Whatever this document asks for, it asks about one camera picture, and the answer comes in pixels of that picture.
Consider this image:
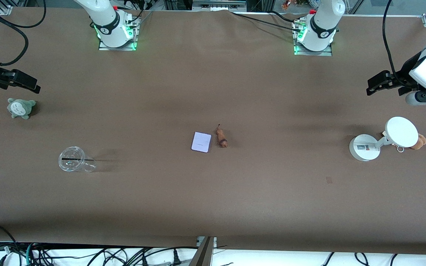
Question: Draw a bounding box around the brown lion statue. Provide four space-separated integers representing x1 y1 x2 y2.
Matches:
216 124 229 149

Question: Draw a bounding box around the grey totoro plush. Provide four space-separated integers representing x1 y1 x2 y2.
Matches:
7 98 36 120

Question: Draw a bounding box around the white round desk lamp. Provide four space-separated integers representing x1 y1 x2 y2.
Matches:
349 116 419 162

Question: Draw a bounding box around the clear plastic cup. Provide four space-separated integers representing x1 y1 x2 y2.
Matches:
58 146 97 173

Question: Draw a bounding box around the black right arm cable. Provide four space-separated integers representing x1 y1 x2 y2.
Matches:
0 0 48 67

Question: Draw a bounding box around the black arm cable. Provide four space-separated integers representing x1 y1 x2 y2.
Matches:
0 0 48 67
382 0 419 88

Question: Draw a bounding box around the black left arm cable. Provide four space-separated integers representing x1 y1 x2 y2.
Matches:
382 0 419 88

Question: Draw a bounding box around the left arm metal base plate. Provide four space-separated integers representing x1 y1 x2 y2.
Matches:
294 20 334 57

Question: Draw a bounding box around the brown bear plush keychain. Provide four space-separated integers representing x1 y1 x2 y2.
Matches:
396 133 426 153

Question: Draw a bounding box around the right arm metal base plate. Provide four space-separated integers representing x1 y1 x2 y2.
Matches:
98 15 139 51

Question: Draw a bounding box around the black base cable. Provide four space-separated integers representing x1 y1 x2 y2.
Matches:
270 10 302 23
230 10 302 31

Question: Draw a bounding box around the aluminium frame rail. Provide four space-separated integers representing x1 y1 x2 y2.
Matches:
192 0 247 11

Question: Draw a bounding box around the black plug cable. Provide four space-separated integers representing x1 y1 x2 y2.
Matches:
139 247 199 266

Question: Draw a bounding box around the metal table bracket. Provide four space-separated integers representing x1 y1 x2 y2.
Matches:
189 236 218 266

